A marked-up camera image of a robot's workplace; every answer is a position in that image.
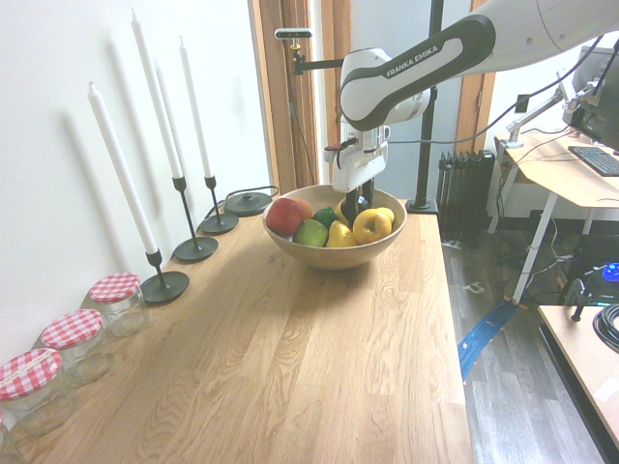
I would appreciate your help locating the tall black candle holder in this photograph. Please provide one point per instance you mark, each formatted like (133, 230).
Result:
(196, 250)

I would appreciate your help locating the device with blue light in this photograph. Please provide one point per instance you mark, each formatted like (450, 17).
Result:
(610, 273)

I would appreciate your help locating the grey exterior camera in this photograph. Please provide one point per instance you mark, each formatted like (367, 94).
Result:
(293, 34)

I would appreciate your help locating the orange fruit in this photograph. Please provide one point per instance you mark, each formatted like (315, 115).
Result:
(306, 208)

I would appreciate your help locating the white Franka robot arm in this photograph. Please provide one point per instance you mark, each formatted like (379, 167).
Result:
(416, 72)

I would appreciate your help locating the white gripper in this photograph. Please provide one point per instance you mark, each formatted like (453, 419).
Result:
(360, 166)

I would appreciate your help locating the yellow lemon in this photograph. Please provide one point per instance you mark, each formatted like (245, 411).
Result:
(388, 213)

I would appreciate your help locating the red apple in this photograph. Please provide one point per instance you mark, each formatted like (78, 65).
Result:
(283, 217)

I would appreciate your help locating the short black candle holder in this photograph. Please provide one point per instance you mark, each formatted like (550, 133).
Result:
(164, 287)

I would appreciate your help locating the wooden door frame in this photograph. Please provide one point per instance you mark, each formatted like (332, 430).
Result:
(280, 121)

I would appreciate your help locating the tallest white taper candle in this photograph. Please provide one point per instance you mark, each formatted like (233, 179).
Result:
(157, 96)

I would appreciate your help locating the glass jar lace checked lid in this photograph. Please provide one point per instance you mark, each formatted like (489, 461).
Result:
(36, 391)

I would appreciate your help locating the black computer monitor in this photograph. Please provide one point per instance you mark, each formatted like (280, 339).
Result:
(592, 116)

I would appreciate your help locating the round wooden bowl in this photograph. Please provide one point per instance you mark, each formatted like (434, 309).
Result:
(333, 256)

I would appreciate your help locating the yellow apple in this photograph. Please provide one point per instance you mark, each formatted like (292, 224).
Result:
(371, 227)

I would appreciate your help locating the green apple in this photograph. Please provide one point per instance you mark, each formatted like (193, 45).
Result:
(309, 234)

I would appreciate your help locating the black round kettle base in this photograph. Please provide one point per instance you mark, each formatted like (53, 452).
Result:
(248, 203)

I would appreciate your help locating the wooden side table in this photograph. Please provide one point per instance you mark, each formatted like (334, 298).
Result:
(585, 357)

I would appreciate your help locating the wooden desk white legs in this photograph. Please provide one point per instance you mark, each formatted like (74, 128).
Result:
(570, 186)

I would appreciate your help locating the blue floor tape strip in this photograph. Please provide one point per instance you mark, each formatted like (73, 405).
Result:
(483, 338)

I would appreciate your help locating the glass jar red checked lid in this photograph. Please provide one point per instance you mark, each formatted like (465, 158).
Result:
(121, 309)
(77, 343)

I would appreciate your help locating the green lime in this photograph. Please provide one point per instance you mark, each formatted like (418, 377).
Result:
(325, 216)

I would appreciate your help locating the black camera stand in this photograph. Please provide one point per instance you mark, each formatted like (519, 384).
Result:
(426, 145)

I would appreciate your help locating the black radiator heater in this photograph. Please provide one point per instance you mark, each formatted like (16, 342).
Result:
(464, 188)

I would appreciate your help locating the black keyboard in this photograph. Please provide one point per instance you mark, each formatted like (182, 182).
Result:
(597, 159)

